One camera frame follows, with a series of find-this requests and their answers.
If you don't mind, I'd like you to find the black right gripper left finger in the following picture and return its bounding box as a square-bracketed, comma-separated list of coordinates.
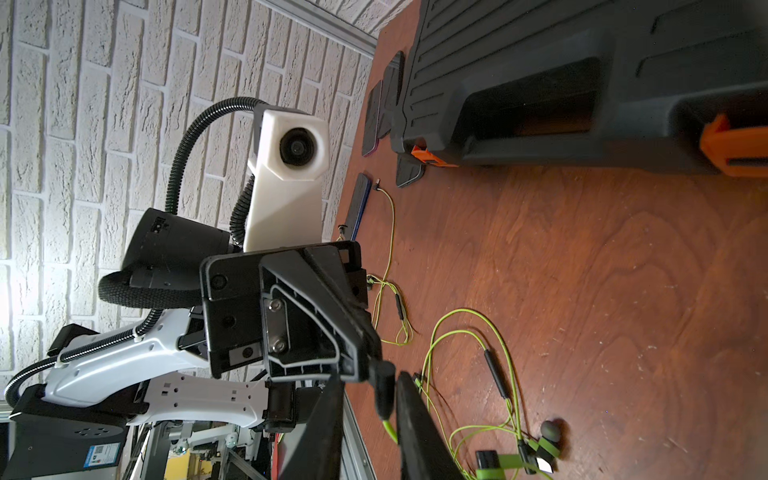
[278, 374, 345, 480]

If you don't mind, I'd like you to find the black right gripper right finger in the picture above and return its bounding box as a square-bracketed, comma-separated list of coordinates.
[396, 372, 463, 480]

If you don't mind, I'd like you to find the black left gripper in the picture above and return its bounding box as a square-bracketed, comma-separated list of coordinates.
[200, 241, 382, 383]

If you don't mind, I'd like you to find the green earphone cable with plug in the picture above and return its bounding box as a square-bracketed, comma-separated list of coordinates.
[367, 358, 400, 446]

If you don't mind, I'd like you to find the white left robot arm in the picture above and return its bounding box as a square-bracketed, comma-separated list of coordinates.
[3, 97, 395, 479]

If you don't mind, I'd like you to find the grey-edged large smartphone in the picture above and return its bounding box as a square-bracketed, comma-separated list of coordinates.
[395, 153, 426, 188]

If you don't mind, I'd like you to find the purple-edged smartphone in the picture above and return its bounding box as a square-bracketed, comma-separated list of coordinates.
[361, 80, 383, 157]

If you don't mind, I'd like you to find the black smartphone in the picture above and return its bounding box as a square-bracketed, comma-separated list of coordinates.
[377, 50, 405, 139]

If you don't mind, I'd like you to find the black plastic tool case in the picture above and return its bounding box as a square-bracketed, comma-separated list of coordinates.
[390, 1, 767, 178]

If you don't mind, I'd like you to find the green earphone cable left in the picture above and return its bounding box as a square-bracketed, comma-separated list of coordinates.
[335, 178, 416, 348]

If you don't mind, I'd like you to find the green earphone cable centre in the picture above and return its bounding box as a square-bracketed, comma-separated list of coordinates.
[413, 308, 565, 480]

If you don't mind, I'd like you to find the blue-edged smartphone near wall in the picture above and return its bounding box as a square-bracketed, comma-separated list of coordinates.
[340, 173, 373, 241]

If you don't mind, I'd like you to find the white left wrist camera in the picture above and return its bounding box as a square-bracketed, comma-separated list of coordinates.
[243, 104, 330, 252]

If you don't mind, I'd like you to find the aluminium corner post left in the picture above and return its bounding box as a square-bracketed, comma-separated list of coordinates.
[257, 0, 377, 59]

